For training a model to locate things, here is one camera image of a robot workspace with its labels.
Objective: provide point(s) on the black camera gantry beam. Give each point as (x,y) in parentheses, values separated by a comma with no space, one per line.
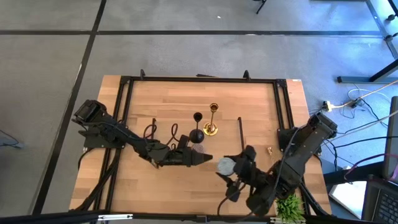
(46,217)

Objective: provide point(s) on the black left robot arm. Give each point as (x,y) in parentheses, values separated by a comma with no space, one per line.
(124,137)

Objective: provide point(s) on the silver metal bracket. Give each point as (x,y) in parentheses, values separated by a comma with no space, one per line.
(115,217)

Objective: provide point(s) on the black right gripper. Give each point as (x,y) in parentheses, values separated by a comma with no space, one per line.
(248,177)

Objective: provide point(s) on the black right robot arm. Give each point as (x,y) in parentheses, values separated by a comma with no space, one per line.
(298,155)

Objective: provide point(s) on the teal patterned round candle holder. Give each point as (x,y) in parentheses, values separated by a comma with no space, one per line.
(226,166)

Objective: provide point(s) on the black office desk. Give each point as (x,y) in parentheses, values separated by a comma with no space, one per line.
(357,79)

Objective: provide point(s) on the black aluminium table frame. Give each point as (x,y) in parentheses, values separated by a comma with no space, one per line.
(202,79)

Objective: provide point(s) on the black laptop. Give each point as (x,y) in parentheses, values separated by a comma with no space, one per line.
(385,205)

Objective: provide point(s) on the white flat panel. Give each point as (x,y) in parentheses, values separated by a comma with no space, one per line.
(348,197)

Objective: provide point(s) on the black stand leg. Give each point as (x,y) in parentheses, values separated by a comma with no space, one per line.
(260,7)

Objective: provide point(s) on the green artificial plant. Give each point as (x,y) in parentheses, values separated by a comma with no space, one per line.
(290,210)

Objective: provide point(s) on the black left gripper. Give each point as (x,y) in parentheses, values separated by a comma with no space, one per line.
(177,158)

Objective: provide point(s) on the maroon patterned round candle holder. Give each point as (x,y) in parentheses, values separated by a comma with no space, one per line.
(199,147)

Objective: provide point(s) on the grey flat floor object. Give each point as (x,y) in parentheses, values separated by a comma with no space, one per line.
(9,142)

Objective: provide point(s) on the gold candlestick holder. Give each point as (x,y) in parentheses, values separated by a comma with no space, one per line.
(270,151)
(210,128)

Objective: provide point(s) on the black office chair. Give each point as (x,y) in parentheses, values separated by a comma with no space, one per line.
(390,17)

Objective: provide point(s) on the black candlestick holder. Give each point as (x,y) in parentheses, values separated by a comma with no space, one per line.
(196,137)

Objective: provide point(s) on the wooden shelf riser black legs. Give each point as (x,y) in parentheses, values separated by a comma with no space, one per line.
(224,137)

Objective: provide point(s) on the black stand base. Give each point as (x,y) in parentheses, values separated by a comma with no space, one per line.
(342,178)

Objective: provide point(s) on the grey computer monitor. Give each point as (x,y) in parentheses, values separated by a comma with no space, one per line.
(391,140)

